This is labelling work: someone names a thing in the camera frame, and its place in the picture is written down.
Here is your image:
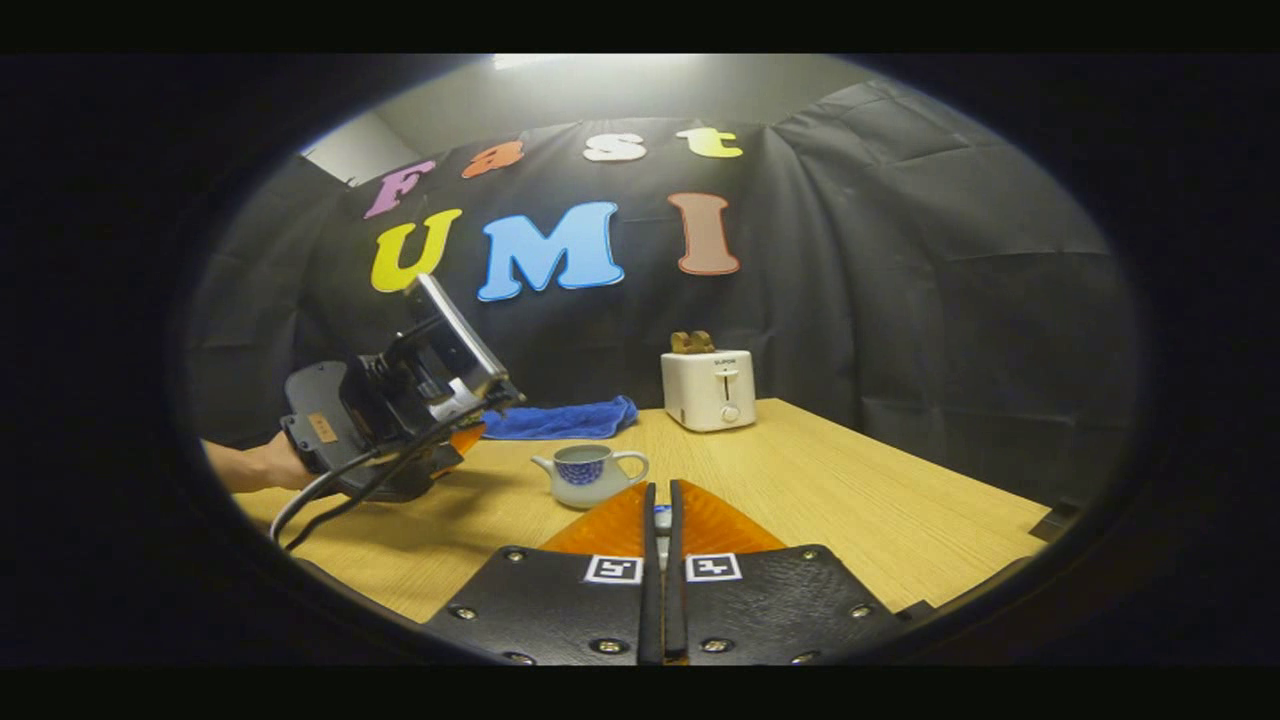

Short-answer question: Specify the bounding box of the white blue-patterned teacup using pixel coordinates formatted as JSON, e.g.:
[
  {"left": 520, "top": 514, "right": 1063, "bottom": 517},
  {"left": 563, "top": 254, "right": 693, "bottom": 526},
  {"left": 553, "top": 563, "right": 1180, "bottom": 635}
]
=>
[{"left": 530, "top": 443, "right": 651, "bottom": 510}]

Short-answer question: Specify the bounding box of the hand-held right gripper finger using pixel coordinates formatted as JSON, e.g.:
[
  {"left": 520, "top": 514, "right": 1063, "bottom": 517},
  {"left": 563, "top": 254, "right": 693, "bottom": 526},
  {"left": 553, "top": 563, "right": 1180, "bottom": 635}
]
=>
[
  {"left": 666, "top": 480, "right": 909, "bottom": 666},
  {"left": 425, "top": 480, "right": 663, "bottom": 666}
]

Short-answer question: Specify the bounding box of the blue towel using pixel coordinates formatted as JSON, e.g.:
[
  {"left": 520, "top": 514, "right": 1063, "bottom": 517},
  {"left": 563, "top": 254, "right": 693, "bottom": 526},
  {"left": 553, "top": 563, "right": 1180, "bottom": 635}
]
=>
[{"left": 482, "top": 395, "right": 639, "bottom": 441}]

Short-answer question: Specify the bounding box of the small dark block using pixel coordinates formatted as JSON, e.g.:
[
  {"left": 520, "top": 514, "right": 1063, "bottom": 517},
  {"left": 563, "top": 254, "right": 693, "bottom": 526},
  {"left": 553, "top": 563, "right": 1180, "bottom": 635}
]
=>
[{"left": 1030, "top": 498, "right": 1083, "bottom": 543}]

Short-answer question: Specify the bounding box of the black backdrop cloth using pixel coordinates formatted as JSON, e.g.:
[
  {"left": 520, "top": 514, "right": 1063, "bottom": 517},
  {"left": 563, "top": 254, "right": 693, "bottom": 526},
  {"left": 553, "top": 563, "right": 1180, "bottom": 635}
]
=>
[{"left": 185, "top": 80, "right": 1141, "bottom": 501}]

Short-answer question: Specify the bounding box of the white toaster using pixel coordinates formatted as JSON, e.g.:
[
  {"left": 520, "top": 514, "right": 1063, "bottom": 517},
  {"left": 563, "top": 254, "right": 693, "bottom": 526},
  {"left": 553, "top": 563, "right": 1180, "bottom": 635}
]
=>
[{"left": 660, "top": 349, "right": 758, "bottom": 433}]

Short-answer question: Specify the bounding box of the black cable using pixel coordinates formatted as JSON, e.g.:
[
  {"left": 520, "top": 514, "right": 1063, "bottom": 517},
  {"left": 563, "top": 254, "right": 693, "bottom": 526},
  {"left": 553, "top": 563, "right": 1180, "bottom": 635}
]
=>
[{"left": 283, "top": 405, "right": 501, "bottom": 553}]

